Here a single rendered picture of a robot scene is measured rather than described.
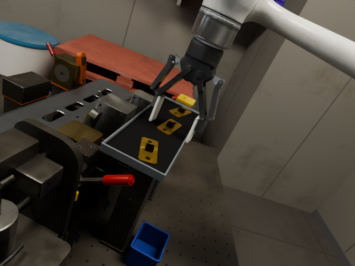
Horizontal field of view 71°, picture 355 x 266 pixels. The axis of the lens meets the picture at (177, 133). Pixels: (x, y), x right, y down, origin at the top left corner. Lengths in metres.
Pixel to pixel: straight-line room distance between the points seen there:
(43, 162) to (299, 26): 0.60
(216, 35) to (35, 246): 0.46
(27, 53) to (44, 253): 2.23
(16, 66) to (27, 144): 2.21
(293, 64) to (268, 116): 0.47
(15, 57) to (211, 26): 2.22
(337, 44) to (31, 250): 0.68
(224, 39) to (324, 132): 2.15
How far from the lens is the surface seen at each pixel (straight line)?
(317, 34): 0.67
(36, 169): 0.43
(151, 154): 0.51
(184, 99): 0.85
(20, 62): 2.59
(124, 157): 0.48
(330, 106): 2.49
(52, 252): 0.44
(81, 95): 1.02
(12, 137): 0.44
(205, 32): 0.52
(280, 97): 2.27
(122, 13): 2.87
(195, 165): 1.39
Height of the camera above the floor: 1.45
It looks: 28 degrees down
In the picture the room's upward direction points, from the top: 24 degrees clockwise
